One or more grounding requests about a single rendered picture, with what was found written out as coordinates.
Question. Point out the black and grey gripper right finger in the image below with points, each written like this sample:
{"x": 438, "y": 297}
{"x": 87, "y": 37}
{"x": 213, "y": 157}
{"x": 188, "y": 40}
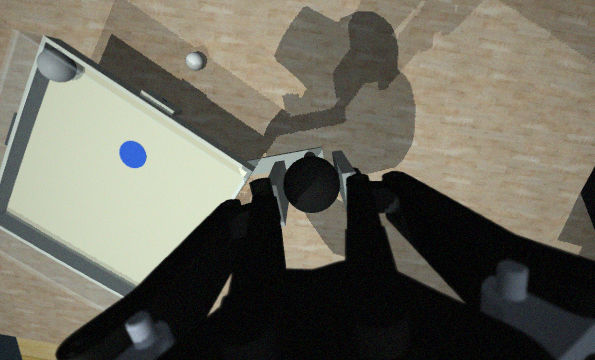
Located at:
{"x": 545, "y": 292}

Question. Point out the small grey ball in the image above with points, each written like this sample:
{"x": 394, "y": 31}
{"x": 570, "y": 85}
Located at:
{"x": 194, "y": 61}

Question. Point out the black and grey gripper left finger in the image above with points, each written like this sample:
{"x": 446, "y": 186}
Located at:
{"x": 181, "y": 291}

